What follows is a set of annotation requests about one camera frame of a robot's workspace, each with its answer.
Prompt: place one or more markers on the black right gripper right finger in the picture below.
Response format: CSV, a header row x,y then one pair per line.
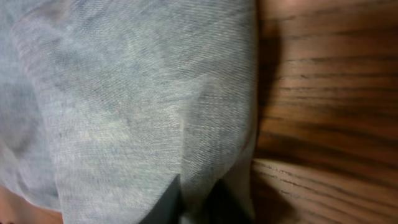
x,y
221,207

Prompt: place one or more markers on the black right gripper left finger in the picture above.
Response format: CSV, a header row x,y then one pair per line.
x,y
168,208

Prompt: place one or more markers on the light blue denim jeans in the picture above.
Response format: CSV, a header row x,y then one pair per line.
x,y
103,103

